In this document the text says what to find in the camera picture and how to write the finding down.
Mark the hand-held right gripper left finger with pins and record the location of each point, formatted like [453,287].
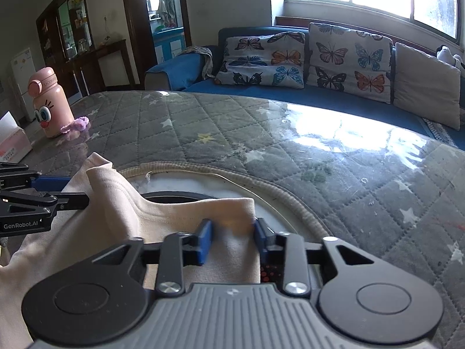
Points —
[205,241]

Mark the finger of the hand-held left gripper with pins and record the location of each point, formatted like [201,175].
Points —
[51,182]
[69,201]

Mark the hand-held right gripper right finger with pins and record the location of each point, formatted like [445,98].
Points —
[259,233]

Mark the cream shirt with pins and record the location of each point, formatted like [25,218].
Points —
[72,247]

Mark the pink tissue box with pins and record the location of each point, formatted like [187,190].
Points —
[14,141]

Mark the purple hair scrunchie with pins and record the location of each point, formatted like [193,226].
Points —
[76,123]

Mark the pink cartoon water bottle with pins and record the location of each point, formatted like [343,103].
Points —
[51,105]

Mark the grey quilted star table cover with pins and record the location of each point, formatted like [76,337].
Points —
[276,145]

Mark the white refrigerator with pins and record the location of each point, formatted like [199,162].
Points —
[21,76]

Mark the dark wooden side table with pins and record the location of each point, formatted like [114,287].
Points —
[105,65]

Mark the blue sofa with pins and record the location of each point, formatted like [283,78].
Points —
[261,96]

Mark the dark wooden display cabinet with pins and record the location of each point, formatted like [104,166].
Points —
[72,25]

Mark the butterfly print cushion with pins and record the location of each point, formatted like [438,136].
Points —
[265,60]
[348,63]

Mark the blue and white cabinet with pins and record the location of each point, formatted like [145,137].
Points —
[169,43]

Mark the grey checked cloth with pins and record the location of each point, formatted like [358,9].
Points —
[203,56]

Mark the patterned sofa throw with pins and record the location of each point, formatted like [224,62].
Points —
[437,131]

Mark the plain beige cushion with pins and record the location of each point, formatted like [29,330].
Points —
[425,83]

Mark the white plush toy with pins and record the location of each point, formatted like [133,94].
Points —
[448,56]

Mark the dark wooden door frame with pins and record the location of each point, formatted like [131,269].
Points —
[134,18]

